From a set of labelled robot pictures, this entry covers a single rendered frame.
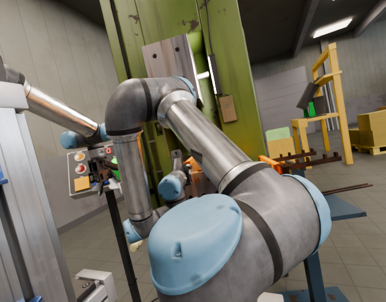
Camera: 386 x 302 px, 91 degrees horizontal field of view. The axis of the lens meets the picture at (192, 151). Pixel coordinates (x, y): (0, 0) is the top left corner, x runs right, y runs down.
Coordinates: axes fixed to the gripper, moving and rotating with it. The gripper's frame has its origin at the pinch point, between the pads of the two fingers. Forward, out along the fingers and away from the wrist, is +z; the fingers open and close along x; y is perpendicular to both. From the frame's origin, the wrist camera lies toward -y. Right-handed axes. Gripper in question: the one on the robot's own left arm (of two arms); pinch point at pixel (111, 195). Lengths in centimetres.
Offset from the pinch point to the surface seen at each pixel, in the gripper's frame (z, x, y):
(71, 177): -12.0, -30.0, -1.9
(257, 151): -1, 68, -67
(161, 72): -64, 22, -41
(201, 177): 6, 35, -38
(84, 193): -2.0, -22.8, -1.9
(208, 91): -55, 35, -94
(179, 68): -64, 34, -44
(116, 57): -88, -14, -45
